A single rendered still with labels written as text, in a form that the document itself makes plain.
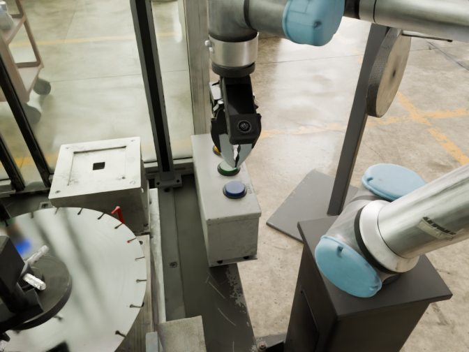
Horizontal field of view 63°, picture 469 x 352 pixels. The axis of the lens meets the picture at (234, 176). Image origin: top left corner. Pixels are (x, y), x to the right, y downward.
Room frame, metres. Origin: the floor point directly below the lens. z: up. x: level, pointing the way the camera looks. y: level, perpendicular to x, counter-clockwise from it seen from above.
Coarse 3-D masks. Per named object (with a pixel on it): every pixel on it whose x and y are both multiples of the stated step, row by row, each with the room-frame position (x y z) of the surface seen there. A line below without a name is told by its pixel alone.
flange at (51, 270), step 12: (36, 264) 0.34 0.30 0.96; (48, 264) 0.34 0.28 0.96; (60, 264) 0.34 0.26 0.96; (36, 276) 0.31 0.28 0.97; (48, 276) 0.32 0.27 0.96; (60, 276) 0.32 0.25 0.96; (24, 288) 0.29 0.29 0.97; (36, 288) 0.29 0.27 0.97; (48, 288) 0.30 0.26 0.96; (60, 288) 0.30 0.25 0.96; (0, 300) 0.28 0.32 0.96; (48, 300) 0.28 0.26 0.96; (60, 300) 0.28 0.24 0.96; (48, 312) 0.27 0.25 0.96; (24, 324) 0.25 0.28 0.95
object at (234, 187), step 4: (228, 184) 0.57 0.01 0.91; (232, 184) 0.57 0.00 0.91; (236, 184) 0.57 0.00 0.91; (240, 184) 0.57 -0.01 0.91; (228, 188) 0.56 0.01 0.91; (232, 188) 0.56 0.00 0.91; (236, 188) 0.56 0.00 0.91; (240, 188) 0.56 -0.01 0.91; (244, 188) 0.56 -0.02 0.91; (228, 192) 0.55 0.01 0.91; (232, 192) 0.55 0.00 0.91; (236, 192) 0.55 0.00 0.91; (240, 192) 0.55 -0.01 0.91
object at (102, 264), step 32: (0, 224) 0.43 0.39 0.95; (32, 224) 0.43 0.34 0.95; (64, 224) 0.43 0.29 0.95; (96, 224) 0.43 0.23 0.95; (64, 256) 0.36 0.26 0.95; (96, 256) 0.36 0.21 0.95; (128, 256) 0.36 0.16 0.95; (96, 288) 0.31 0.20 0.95; (128, 288) 0.31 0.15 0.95; (64, 320) 0.26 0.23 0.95; (96, 320) 0.26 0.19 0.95; (128, 320) 0.26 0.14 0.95
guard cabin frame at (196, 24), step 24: (192, 0) 0.79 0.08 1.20; (192, 24) 0.79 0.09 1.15; (192, 48) 0.79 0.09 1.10; (0, 72) 0.73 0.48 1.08; (192, 72) 0.79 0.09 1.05; (192, 96) 0.80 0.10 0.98; (24, 120) 0.73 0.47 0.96; (0, 144) 0.71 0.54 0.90; (144, 168) 0.76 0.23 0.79; (192, 168) 0.79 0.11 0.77; (0, 192) 0.70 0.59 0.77; (24, 192) 0.71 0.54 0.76
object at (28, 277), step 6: (36, 252) 0.33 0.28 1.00; (42, 252) 0.33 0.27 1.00; (30, 258) 0.32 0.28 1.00; (36, 258) 0.32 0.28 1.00; (30, 264) 0.32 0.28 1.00; (24, 270) 0.30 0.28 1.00; (30, 270) 0.31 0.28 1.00; (24, 276) 0.29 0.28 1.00; (30, 276) 0.29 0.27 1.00; (18, 282) 0.29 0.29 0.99; (24, 282) 0.29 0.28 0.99; (30, 282) 0.29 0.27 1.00; (36, 282) 0.28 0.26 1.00; (42, 282) 0.29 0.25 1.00; (42, 288) 0.28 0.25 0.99
